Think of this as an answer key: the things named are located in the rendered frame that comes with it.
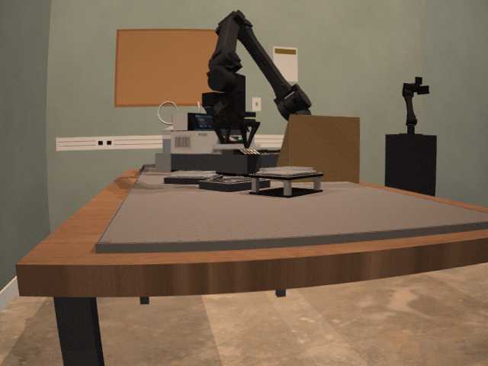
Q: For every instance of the white microplate with grid of square wells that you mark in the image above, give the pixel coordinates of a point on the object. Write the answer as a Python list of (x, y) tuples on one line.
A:
[(233, 146), (286, 169), (199, 174)]

